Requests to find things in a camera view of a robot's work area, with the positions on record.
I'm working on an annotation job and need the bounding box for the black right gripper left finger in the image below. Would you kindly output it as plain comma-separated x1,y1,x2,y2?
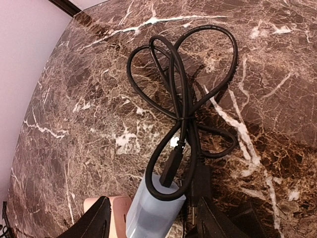
57,196,111,238

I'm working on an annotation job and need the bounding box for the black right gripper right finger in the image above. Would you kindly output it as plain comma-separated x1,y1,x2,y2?
192,197,265,238

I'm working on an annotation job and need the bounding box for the light blue USB charger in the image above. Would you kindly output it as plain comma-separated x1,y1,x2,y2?
126,177,186,238

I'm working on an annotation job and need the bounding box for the black USB cable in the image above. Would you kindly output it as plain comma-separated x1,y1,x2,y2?
126,25,239,199

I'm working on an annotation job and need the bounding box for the pink USB charger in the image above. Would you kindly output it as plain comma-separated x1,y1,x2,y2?
83,195,131,238

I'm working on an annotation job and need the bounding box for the black power adapter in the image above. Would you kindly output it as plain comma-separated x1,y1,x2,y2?
190,160,212,225

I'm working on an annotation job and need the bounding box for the black frame post left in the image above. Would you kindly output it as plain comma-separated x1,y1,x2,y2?
49,0,81,17

